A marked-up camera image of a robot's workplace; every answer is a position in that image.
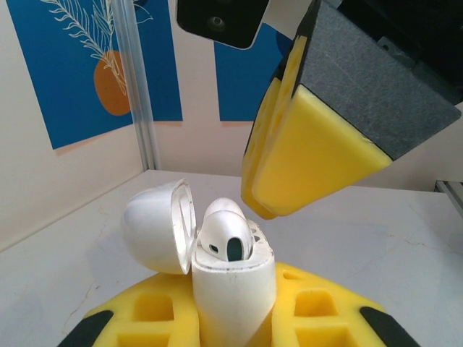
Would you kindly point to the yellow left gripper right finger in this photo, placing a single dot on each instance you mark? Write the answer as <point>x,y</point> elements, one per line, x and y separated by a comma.
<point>343,318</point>

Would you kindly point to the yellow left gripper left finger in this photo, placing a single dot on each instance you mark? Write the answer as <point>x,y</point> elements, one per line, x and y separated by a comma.
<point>123,314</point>

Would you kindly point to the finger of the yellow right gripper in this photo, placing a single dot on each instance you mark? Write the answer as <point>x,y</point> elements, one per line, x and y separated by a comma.
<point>325,155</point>
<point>258,144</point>

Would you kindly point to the white earbud charging case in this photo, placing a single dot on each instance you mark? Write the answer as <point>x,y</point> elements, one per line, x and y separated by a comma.
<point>231,296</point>

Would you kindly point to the blue panel orange circle fern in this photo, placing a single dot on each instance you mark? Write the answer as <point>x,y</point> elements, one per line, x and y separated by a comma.
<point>61,72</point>

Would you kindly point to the aluminium table edge rail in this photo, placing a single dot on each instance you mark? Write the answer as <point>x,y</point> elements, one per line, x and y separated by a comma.
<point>450,191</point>

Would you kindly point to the aluminium frame post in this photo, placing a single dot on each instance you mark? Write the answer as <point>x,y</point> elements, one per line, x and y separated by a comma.
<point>135,90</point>

